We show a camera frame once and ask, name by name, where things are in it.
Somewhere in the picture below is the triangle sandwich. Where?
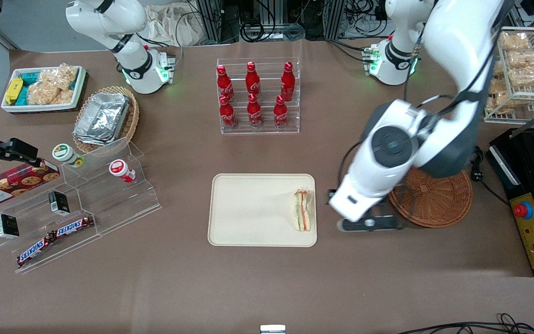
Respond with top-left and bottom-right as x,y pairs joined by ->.
292,188 -> 314,232

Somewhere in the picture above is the round brown wicker basket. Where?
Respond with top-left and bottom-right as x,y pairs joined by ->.
388,165 -> 473,229

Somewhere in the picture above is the cream rectangular plastic tray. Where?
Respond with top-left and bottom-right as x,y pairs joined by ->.
208,173 -> 318,248

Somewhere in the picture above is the light oval wicker basket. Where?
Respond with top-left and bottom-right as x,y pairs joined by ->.
72,85 -> 140,155

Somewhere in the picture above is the red cookie box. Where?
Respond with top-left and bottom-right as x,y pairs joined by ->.
0,159 -> 61,210

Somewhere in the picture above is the white rectangular snack bin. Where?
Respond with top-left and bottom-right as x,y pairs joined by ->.
0,65 -> 88,115

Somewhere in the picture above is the jar with green white lid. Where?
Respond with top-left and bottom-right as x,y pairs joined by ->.
52,143 -> 85,169

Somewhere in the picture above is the yellow snack packet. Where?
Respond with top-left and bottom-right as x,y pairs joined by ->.
5,77 -> 24,106

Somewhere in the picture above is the clear bag of rice puffs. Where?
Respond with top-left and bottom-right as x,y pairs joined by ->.
40,64 -> 79,92
27,81 -> 74,106

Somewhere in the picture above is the small black box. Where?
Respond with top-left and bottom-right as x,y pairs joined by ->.
0,214 -> 20,240
48,191 -> 71,217

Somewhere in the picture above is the stack of foil trays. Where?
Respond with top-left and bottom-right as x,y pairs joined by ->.
73,92 -> 131,147

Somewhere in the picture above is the brown Snickers bar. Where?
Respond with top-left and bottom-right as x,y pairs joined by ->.
51,214 -> 95,239
16,233 -> 56,269

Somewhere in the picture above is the jar with red white lid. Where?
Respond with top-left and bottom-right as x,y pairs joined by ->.
108,159 -> 137,183

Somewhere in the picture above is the red cola bottle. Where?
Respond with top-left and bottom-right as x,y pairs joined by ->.
273,95 -> 290,128
247,93 -> 264,128
216,64 -> 235,103
219,95 -> 238,130
280,61 -> 296,102
245,61 -> 262,98

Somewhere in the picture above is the clear acrylic stepped display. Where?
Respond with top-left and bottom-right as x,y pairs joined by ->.
0,136 -> 163,275

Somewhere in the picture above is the clear acrylic bottle rack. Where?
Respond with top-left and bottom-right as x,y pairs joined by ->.
216,57 -> 301,135

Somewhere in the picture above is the black machine with yellow panel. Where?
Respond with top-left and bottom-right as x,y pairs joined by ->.
486,126 -> 534,278

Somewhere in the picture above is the clear bag of crackers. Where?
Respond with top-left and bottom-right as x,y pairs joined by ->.
499,32 -> 531,52
488,77 -> 511,96
507,50 -> 534,70
508,66 -> 534,88
485,90 -> 516,117

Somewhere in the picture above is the beige crumpled cloth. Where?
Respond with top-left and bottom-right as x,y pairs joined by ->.
144,4 -> 205,47

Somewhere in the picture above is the black power cable with plug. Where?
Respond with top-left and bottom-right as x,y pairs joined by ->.
470,146 -> 511,207

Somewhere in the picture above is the thin black floor cable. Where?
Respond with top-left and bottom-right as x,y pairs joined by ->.
396,313 -> 534,334

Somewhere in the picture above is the aluminium frame post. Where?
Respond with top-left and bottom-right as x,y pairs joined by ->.
197,0 -> 224,45
324,0 -> 345,40

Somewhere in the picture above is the coiled black cable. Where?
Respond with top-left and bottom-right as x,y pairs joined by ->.
239,18 -> 305,43

